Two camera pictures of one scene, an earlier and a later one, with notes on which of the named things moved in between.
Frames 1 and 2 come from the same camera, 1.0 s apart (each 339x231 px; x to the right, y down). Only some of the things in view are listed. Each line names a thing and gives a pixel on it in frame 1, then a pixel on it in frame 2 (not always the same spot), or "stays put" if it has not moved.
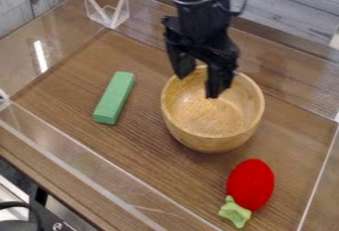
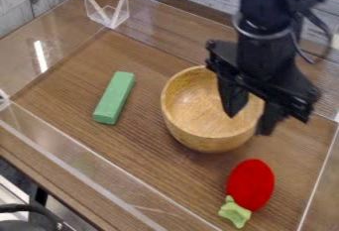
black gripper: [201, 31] to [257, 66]
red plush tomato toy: [249, 188] stays put
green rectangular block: [112, 97] stays put
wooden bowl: [217, 124] stays put
